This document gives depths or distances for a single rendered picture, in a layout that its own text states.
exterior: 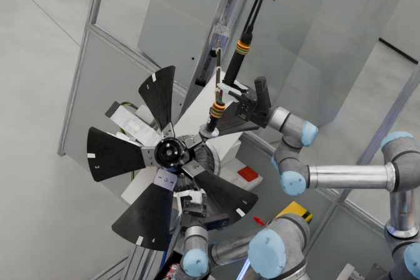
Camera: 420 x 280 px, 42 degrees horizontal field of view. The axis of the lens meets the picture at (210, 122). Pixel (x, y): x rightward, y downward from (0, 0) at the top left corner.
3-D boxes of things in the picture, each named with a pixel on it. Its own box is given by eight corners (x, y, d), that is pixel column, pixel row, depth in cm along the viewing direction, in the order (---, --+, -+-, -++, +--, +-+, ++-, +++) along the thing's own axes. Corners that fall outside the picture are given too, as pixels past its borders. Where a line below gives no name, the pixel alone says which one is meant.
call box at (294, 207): (284, 217, 235) (294, 200, 230) (303, 232, 232) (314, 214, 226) (265, 234, 223) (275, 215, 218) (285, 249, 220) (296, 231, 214)
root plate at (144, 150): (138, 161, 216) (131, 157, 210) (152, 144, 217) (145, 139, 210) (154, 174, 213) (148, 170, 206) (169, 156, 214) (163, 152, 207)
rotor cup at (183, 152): (153, 164, 217) (142, 156, 205) (175, 134, 218) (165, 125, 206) (180, 185, 212) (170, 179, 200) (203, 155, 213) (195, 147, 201)
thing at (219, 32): (209, 37, 250) (214, 21, 246) (223, 42, 251) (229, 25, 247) (208, 47, 242) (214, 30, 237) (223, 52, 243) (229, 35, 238)
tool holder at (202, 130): (199, 120, 201) (208, 99, 196) (217, 126, 202) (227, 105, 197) (198, 135, 193) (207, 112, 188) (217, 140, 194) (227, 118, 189)
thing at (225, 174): (223, 169, 268) (224, 165, 267) (247, 187, 262) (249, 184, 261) (213, 175, 261) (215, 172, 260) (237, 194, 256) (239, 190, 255)
